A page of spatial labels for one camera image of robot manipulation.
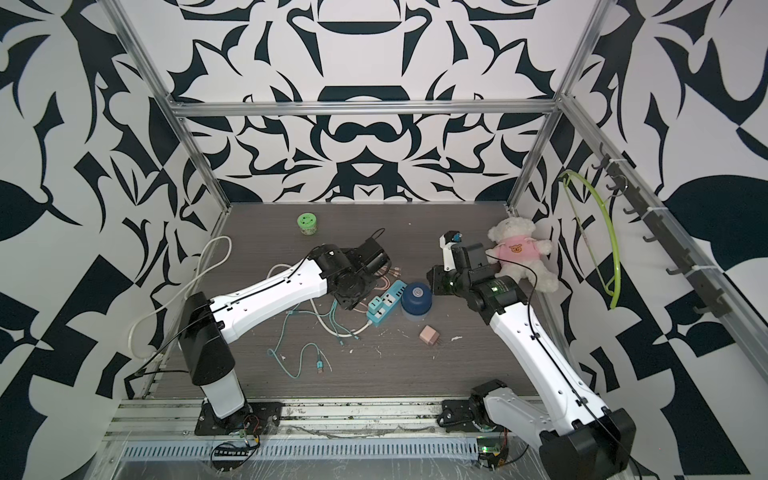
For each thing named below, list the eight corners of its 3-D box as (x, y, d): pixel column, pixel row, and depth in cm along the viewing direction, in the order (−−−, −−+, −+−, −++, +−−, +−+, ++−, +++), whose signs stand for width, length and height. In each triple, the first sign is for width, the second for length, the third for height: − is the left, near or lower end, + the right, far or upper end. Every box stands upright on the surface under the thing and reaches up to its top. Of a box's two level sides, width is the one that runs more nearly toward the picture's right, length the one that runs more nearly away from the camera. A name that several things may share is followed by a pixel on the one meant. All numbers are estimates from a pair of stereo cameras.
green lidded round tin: (298, 235, 112) (295, 225, 108) (301, 221, 117) (298, 211, 113) (316, 235, 112) (313, 226, 108) (318, 221, 117) (316, 211, 113)
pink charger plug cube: (417, 336, 89) (417, 334, 87) (425, 326, 91) (426, 323, 89) (432, 348, 87) (433, 346, 85) (440, 337, 89) (441, 334, 87)
